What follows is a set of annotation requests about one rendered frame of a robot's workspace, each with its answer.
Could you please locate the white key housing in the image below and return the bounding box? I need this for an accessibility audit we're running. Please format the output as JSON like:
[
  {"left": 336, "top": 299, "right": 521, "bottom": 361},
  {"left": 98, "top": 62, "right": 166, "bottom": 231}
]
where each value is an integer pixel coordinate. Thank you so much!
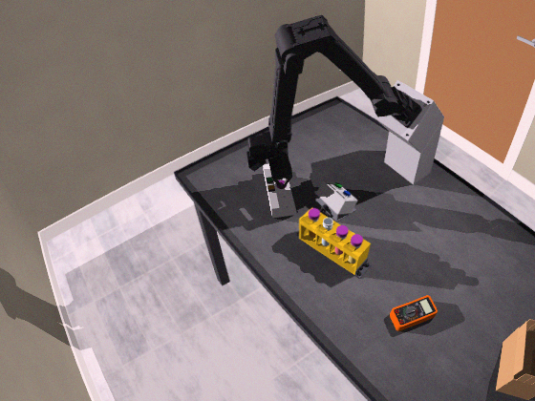
[{"left": 316, "top": 180, "right": 357, "bottom": 222}]

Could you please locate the orange digital multimeter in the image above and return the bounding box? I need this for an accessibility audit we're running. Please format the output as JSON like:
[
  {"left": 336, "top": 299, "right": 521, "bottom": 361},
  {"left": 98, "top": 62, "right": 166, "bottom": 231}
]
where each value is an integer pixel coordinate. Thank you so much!
[{"left": 390, "top": 295, "right": 438, "bottom": 331}]

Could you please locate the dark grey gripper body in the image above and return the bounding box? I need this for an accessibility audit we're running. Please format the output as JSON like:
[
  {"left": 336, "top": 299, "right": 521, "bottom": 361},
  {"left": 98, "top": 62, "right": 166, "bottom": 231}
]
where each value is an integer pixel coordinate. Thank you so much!
[{"left": 270, "top": 152, "right": 292, "bottom": 179}]

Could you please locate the dark grey table edge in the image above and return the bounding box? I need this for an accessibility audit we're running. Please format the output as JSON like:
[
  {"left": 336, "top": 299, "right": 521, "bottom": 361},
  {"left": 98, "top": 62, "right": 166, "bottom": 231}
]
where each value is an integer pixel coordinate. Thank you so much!
[{"left": 174, "top": 96, "right": 535, "bottom": 401}]

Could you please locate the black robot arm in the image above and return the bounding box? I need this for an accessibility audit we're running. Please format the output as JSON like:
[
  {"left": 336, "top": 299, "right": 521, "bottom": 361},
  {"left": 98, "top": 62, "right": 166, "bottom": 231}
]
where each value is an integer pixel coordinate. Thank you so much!
[{"left": 247, "top": 15, "right": 422, "bottom": 171}]

